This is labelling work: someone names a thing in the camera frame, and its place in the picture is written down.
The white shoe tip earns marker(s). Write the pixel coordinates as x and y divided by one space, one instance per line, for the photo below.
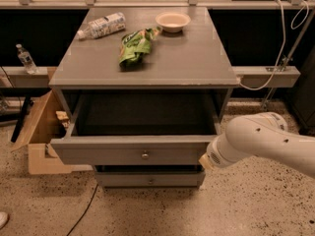
4 217

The grey drawer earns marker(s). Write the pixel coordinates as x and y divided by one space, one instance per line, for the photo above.
114 127
134 176

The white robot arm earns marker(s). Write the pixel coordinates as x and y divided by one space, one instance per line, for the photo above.
263 135

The grey lower drawer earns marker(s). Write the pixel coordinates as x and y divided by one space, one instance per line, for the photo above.
134 176

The brown cardboard box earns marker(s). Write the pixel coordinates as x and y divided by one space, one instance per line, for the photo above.
40 127

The metal tripod rod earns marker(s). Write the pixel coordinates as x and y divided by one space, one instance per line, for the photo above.
294 25

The white paper bowl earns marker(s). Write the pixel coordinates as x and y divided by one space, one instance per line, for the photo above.
172 22

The black stand leg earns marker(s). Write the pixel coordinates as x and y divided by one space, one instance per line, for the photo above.
21 118

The round metal drawer knob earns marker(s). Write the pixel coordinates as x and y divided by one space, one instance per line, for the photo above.
145 155

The metal railing shelf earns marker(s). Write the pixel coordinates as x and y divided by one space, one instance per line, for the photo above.
252 77

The green chip bag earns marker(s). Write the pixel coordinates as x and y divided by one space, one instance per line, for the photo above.
135 45

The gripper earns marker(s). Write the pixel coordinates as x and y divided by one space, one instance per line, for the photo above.
217 154

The grey wooden cabinet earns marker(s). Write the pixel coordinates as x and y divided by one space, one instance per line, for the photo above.
191 59

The small upright water bottle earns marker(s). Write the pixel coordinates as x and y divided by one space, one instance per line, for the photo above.
26 59

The grey top drawer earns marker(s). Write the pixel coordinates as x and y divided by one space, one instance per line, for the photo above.
114 127

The clear plastic bottle lying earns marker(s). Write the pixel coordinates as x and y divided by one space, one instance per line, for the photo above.
103 26

